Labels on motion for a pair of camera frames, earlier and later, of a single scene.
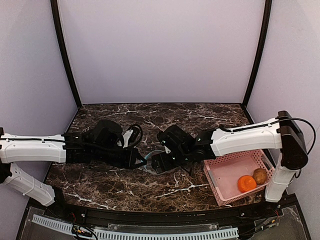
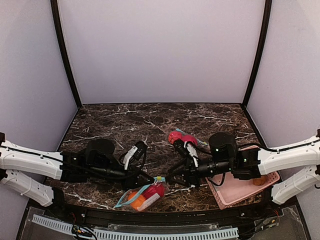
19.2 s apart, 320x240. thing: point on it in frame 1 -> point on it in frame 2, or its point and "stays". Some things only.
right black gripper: [165, 161] -> [189, 174]
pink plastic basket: [223, 172] stays
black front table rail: [169, 218] stays
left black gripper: [130, 158] -> [136, 178]
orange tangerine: [246, 183] -> [137, 202]
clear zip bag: [149, 167] -> [140, 199]
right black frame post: [262, 43] stays
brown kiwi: [260, 175] stays
